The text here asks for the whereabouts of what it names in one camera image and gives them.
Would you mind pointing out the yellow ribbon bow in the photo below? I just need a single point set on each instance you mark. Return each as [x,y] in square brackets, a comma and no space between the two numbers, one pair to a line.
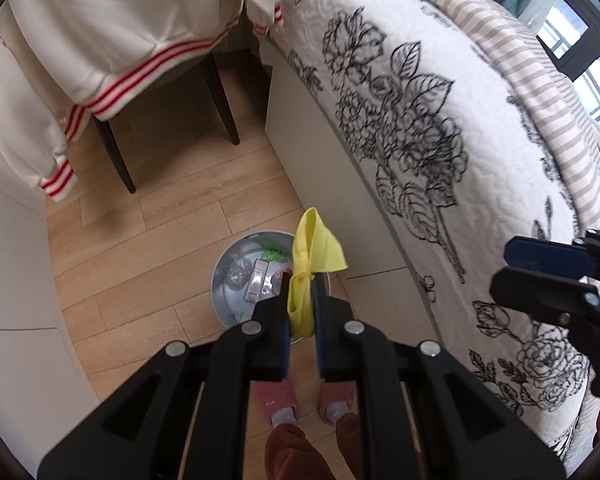
[312,250]

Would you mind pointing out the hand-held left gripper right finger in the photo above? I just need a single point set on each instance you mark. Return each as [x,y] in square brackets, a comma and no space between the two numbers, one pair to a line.
[335,330]

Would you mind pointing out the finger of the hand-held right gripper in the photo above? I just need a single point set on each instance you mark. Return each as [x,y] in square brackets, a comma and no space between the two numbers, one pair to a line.
[550,257]
[540,292]

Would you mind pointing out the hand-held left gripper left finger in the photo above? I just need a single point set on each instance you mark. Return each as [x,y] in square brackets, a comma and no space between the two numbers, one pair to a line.
[265,330]

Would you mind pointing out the pink white drink carton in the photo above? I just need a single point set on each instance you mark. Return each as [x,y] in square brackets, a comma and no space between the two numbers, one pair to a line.
[257,280]

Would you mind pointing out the white jacket with red stripes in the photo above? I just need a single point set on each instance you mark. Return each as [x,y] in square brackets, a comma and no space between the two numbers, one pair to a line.
[105,10]

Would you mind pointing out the clear plastic bag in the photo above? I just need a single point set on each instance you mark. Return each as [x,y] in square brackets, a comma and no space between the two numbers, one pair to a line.
[236,275]

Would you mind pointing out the white sheer curtain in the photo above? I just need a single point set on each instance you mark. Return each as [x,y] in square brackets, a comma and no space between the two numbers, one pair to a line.
[550,5]

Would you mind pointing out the green cloth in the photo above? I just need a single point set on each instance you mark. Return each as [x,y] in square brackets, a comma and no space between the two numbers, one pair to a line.
[274,255]

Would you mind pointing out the white floral bedsheet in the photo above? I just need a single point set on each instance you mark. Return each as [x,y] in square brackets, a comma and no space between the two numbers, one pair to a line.
[460,35]

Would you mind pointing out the dark chair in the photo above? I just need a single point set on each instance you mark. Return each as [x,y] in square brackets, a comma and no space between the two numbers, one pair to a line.
[220,105]

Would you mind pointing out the white cabinet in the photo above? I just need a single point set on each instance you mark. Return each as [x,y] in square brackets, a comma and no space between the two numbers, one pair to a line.
[10,260]

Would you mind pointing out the white bed frame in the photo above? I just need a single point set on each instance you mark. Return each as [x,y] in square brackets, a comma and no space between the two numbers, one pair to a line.
[320,185]

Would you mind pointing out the person's left leg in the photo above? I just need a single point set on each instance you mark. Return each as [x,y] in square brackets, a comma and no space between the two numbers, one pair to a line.
[290,450]

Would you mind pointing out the round metal trash bin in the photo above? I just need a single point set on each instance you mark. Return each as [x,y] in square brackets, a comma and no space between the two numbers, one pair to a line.
[230,305]

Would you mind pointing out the person's leg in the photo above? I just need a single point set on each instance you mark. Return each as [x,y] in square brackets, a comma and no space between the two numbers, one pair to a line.
[347,440]
[290,450]

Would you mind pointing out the grey striped blanket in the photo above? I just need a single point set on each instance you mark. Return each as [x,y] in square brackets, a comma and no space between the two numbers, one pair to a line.
[545,100]

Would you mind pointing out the pink slipper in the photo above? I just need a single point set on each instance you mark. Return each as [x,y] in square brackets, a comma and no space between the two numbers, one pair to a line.
[337,395]
[272,395]

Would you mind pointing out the person's right leg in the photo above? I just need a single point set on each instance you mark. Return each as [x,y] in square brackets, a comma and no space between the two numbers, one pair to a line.
[347,440]

